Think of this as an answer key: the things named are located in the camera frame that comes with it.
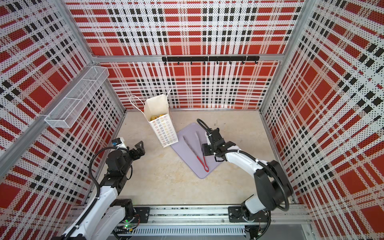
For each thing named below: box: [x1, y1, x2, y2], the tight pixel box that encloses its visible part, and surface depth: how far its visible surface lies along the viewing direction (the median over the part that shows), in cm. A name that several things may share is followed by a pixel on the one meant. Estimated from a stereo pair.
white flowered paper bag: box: [144, 89, 179, 148], surface depth 93 cm
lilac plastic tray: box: [170, 122, 222, 179], surface depth 98 cm
